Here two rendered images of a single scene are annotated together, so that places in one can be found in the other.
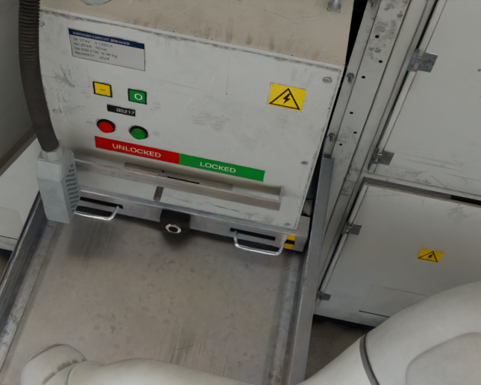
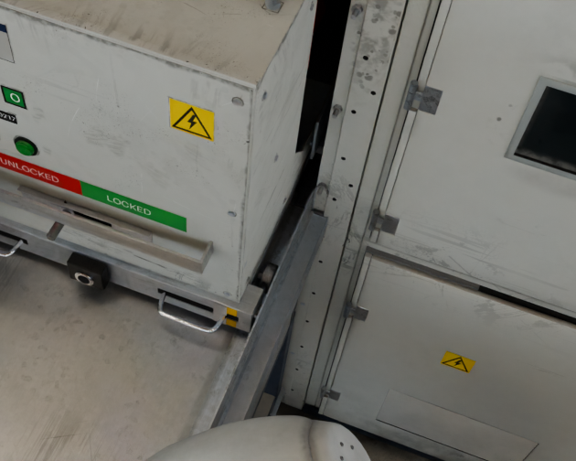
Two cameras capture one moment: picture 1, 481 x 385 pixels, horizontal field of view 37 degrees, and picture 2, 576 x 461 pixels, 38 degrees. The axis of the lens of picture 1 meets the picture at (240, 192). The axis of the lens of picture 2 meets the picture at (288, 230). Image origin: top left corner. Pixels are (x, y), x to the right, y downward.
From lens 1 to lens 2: 0.34 m
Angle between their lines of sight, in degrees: 6
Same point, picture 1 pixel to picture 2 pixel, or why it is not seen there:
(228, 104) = (123, 121)
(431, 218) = (454, 313)
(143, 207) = (51, 246)
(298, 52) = (197, 58)
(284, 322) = (202, 423)
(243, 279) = (165, 359)
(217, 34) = (96, 23)
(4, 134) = not seen: outside the picture
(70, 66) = not seen: outside the picture
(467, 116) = (488, 181)
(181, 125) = (73, 143)
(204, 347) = (89, 441)
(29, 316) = not seen: outside the picture
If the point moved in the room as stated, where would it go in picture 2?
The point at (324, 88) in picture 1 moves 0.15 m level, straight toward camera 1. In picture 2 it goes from (237, 113) to (171, 209)
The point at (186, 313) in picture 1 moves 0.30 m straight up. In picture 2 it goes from (78, 391) to (48, 291)
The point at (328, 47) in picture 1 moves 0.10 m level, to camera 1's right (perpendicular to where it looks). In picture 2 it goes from (244, 57) to (332, 81)
